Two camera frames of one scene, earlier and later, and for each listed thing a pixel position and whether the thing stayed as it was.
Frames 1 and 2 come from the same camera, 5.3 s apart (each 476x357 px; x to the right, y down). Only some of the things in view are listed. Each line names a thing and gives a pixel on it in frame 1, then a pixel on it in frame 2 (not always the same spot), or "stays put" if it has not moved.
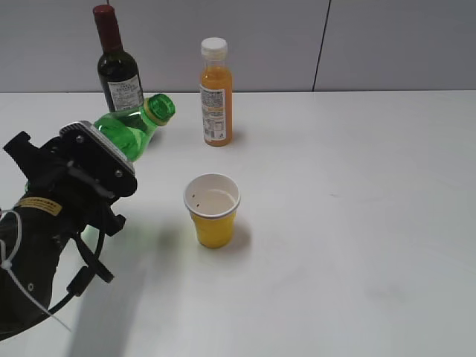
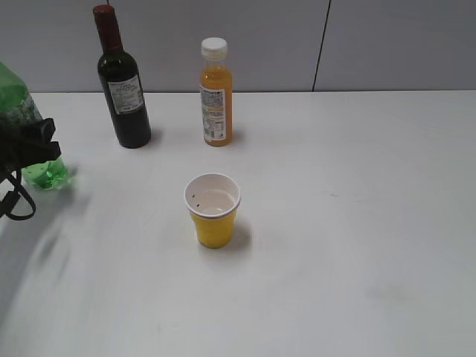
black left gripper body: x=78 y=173 -> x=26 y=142
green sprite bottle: x=132 y=130 -> x=15 y=97
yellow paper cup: x=212 y=199 stays put
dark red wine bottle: x=118 y=70 stays put
